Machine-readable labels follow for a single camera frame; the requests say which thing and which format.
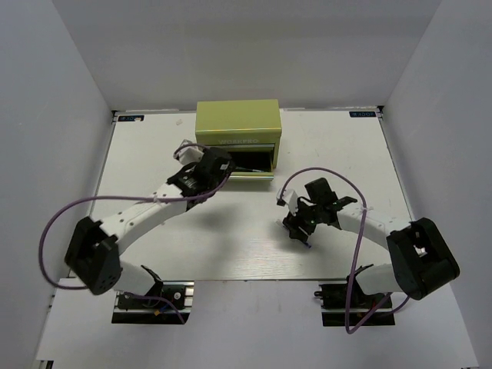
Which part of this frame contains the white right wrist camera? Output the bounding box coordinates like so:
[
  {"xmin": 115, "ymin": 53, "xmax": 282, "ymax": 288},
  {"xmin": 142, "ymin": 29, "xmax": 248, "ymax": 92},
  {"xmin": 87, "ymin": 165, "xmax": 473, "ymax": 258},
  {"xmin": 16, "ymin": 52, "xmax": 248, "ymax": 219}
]
[{"xmin": 276, "ymin": 189, "xmax": 298, "ymax": 215}]

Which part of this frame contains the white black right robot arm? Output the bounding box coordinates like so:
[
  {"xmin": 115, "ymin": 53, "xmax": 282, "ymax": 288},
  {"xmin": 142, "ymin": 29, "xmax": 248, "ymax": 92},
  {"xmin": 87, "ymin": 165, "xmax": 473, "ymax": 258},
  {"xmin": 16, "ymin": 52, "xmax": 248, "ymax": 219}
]
[{"xmin": 277, "ymin": 178, "xmax": 460, "ymax": 307}]

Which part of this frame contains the green metal tool chest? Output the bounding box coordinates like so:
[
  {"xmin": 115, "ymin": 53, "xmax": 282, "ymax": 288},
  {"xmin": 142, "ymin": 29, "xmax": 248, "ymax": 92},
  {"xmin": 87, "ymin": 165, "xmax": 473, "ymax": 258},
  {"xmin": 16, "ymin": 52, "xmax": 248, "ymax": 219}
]
[{"xmin": 195, "ymin": 99, "xmax": 282, "ymax": 169}]

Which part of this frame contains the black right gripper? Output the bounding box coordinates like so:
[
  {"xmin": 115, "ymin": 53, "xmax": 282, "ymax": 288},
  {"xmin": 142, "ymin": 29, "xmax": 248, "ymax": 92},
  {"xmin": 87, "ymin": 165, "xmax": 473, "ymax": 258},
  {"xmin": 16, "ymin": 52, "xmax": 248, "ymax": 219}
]
[{"xmin": 284, "ymin": 197, "xmax": 323, "ymax": 242}]

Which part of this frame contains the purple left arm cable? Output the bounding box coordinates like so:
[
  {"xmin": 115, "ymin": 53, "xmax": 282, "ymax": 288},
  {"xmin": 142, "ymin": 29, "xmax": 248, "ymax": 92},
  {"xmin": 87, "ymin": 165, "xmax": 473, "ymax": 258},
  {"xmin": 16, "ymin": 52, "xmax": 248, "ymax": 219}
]
[{"xmin": 38, "ymin": 143, "xmax": 228, "ymax": 324}]

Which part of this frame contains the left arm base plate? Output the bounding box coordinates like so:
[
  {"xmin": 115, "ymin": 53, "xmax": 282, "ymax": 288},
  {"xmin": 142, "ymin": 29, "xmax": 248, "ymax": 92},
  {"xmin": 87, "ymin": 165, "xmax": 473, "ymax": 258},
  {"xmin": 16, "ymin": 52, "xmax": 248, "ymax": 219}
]
[{"xmin": 111, "ymin": 281, "xmax": 194, "ymax": 325}]

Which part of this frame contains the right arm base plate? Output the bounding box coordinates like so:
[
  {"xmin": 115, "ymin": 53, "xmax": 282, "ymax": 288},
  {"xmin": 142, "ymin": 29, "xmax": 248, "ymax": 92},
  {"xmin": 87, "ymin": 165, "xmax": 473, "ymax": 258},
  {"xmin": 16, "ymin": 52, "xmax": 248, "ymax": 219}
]
[{"xmin": 314, "ymin": 280, "xmax": 395, "ymax": 327}]

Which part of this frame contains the left blue table label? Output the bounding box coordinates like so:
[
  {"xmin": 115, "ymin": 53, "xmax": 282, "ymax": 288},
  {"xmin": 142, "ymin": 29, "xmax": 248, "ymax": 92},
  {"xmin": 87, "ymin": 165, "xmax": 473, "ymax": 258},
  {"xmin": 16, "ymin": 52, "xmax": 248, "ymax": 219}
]
[{"xmin": 117, "ymin": 115, "xmax": 145, "ymax": 122}]

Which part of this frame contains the right blue table label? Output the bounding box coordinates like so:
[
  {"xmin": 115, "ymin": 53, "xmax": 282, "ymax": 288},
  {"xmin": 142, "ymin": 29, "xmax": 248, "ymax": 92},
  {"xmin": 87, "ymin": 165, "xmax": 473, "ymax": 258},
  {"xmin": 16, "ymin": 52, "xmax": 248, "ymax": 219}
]
[{"xmin": 349, "ymin": 111, "xmax": 377, "ymax": 118}]

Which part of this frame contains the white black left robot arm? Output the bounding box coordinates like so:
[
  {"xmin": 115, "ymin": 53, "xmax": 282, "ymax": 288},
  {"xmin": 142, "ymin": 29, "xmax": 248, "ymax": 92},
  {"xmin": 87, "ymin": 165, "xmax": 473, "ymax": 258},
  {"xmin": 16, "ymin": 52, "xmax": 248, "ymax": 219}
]
[{"xmin": 65, "ymin": 144, "xmax": 235, "ymax": 307}]

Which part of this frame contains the purple gel pen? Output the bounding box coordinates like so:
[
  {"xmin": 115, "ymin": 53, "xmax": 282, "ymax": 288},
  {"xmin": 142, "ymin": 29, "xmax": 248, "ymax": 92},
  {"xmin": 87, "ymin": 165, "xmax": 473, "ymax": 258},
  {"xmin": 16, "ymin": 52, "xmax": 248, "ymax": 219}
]
[{"xmin": 276, "ymin": 219, "xmax": 311, "ymax": 249}]

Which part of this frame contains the blue table label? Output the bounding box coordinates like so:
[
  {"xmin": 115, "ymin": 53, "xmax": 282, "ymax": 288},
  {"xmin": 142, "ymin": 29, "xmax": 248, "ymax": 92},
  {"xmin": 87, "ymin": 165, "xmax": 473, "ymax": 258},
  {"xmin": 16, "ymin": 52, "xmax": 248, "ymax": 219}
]
[
  {"xmin": 349, "ymin": 111, "xmax": 377, "ymax": 118},
  {"xmin": 117, "ymin": 115, "xmax": 145, "ymax": 122}
]

